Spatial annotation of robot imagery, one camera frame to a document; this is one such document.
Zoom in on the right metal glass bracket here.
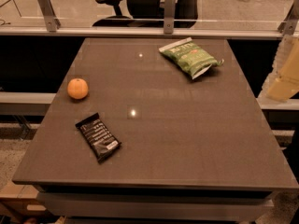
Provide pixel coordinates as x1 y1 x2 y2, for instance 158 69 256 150
278 0 299 35

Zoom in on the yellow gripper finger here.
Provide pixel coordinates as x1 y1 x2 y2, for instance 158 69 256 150
266 39 299 102

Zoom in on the left metal glass bracket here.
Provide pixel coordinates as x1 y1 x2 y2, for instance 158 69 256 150
37 0 61 32

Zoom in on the cardboard box under table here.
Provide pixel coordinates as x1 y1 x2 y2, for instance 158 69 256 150
0 181 51 224

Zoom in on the black office chair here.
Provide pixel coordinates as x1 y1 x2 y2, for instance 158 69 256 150
93 0 198 28

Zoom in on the orange fruit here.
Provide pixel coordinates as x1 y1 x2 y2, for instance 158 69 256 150
67 78 89 100

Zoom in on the middle metal glass bracket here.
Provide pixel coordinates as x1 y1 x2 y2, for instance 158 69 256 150
164 0 176 35

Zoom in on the metal glass bracket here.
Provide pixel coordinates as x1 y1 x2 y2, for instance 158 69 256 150
164 0 176 35
278 0 299 35
37 0 61 32

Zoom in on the green jalapeno chip bag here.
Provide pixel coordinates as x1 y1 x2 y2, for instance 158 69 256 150
159 37 224 79

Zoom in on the black rxbar chocolate bar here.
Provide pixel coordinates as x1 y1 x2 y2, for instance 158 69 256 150
76 113 121 163

